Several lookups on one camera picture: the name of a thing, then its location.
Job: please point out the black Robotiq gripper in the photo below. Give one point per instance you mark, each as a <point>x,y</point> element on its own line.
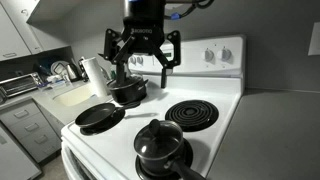
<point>143,31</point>

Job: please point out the glass pot lid black knob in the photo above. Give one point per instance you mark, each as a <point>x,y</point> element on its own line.
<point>156,141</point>

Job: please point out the white stove knob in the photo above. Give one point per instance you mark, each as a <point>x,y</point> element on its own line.
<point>208,55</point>
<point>132,60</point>
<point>140,60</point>
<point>225,54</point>

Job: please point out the black lidded stock pot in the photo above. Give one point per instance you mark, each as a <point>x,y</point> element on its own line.
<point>130,91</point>

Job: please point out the white electric stove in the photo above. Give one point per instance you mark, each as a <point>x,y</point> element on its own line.
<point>213,86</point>

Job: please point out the black frying pan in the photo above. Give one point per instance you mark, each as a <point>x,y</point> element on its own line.
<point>95,115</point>
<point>115,121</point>

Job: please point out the steel electric kettle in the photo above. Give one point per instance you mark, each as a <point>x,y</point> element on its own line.
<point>72,71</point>

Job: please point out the cream kitchen sink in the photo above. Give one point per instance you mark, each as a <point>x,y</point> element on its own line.
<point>73,96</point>

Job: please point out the grey cabinet drawer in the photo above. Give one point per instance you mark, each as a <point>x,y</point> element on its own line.
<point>30,126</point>
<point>20,114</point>
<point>41,141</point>

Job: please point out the white wall plate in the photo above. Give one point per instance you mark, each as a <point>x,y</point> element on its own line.
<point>314,39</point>

